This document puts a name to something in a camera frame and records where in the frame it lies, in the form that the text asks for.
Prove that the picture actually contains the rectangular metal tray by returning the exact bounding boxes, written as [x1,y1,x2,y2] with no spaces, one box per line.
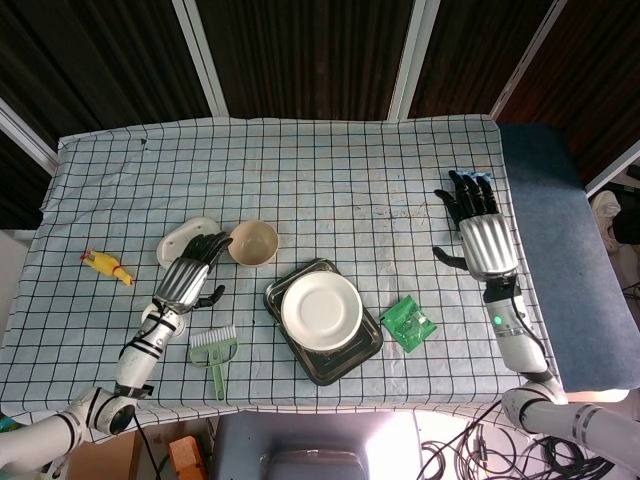
[263,257,385,387]

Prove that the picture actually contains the white shoe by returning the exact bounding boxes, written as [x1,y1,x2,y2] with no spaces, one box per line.
[591,189,622,254]

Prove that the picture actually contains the blue checked tablecloth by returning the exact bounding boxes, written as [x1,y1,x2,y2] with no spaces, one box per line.
[0,113,564,444]

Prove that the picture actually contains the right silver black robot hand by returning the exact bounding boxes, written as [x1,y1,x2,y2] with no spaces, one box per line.
[432,169,520,284]

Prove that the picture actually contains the grey robot torso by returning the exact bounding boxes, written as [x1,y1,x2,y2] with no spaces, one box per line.
[209,409,424,480]

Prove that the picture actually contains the white frame post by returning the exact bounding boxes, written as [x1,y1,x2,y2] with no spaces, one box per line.
[172,0,231,117]
[584,149,640,197]
[0,97,59,176]
[387,0,441,122]
[489,0,569,119]

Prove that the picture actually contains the white paper plate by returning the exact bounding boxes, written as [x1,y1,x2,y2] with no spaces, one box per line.
[280,271,364,352]

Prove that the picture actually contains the beige bowl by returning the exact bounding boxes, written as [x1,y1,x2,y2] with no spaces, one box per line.
[227,219,280,269]

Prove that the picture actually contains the yellow rubber chicken toy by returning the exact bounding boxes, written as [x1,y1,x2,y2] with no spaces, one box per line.
[79,248,136,288]

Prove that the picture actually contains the green cleaning brush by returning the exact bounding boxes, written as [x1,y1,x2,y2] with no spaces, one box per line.
[188,324,240,402]

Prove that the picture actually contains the orange box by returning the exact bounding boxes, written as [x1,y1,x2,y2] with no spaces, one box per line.
[167,435,207,480]

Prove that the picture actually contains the green snack packet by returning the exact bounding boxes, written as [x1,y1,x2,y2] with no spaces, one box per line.
[379,294,438,355]

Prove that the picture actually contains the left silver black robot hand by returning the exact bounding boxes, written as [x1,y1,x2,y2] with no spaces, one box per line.
[154,232,235,315]

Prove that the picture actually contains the brown cardboard box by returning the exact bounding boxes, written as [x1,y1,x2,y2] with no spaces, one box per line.
[64,430,139,480]

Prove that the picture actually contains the white oval soap dish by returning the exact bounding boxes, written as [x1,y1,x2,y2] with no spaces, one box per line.
[156,216,223,274]

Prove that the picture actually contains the dark brown curtain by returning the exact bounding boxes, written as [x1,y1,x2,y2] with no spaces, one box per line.
[0,0,640,231]

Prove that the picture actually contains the black floor cable bundle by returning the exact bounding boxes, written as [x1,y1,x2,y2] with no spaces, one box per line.
[419,399,640,480]

